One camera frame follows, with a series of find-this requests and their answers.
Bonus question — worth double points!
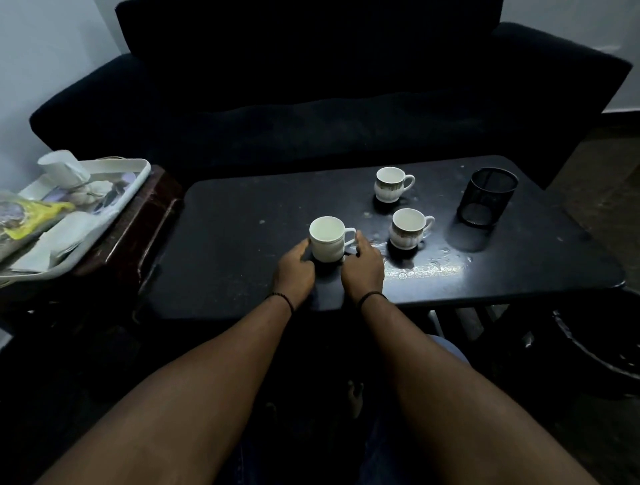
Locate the white paper napkin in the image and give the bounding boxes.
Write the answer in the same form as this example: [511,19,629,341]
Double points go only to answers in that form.
[9,212,110,274]

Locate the white patterned band teacup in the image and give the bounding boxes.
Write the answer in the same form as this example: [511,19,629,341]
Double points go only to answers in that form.
[374,166,416,204]
[389,208,436,250]

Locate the person's right hand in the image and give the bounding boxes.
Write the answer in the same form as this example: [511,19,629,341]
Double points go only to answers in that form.
[341,231,386,305]

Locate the white plastic tray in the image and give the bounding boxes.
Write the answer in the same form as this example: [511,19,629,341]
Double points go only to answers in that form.
[0,158,152,286]

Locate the blue jeans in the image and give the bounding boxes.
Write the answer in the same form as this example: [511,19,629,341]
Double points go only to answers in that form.
[220,334,473,485]

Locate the person's left hand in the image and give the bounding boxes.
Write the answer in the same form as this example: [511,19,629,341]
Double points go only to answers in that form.
[272,239,317,310]

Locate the person's left forearm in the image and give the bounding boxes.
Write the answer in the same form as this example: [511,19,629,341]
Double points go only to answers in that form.
[35,298,296,485]

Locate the dark brown wooden side table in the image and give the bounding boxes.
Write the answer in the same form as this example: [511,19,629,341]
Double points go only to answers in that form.
[72,165,187,303]

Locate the white paper cup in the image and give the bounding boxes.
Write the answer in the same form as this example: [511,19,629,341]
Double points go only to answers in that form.
[37,150,92,190]

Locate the crumpled white tissue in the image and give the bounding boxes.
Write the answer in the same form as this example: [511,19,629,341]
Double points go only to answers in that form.
[69,180,115,206]

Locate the person's right forearm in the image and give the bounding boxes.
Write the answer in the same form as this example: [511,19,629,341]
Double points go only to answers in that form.
[358,296,599,485]

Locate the black fabric sofa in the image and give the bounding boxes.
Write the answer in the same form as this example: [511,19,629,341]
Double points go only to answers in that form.
[29,0,633,192]

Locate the black mesh pen holder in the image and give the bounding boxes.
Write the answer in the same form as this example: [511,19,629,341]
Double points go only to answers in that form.
[457,167,520,230]

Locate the black thread wristband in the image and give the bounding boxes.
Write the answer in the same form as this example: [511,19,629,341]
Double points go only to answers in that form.
[356,291,389,311]
[267,292,296,316]

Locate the plain white ceramic mug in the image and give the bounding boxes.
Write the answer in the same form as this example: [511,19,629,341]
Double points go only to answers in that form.
[308,216,358,264]

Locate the black round bin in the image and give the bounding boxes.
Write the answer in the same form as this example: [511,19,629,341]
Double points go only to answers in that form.
[552,295,640,396]

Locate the yellow plastic packet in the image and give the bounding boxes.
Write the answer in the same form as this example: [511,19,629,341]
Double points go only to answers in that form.
[0,191,77,261]

